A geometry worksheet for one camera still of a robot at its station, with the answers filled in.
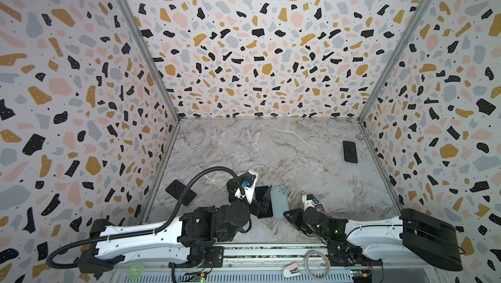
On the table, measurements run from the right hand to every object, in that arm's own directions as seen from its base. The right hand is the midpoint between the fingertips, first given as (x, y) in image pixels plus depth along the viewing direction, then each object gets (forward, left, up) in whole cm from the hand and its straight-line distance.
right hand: (278, 214), depth 80 cm
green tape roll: (-20, +52, -3) cm, 56 cm away
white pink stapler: (-19, -4, -3) cm, 20 cm away
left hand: (+3, +8, +24) cm, 25 cm away
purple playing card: (+4, -19, -4) cm, 20 cm away
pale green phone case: (+8, -1, -6) cm, 10 cm away
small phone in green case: (+37, -41, -8) cm, 56 cm away
